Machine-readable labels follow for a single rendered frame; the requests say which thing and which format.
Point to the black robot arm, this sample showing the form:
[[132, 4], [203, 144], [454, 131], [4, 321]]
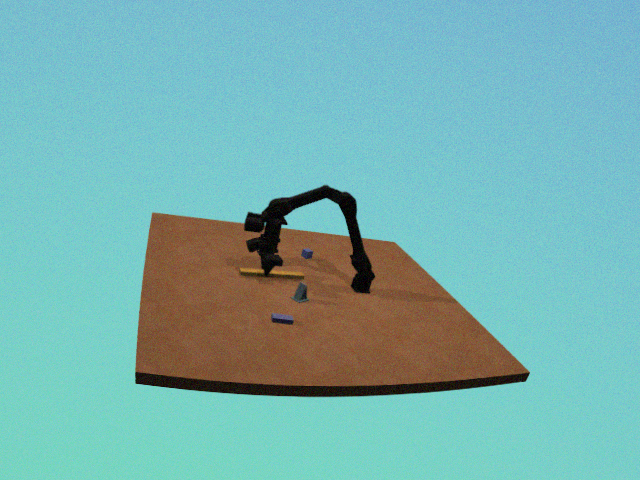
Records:
[[274, 214]]

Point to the dark blue flat bar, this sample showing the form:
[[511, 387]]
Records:
[[282, 319]]

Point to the yellow bar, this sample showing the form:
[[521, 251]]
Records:
[[273, 274]]

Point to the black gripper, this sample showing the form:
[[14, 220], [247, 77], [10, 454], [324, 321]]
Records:
[[268, 259]]

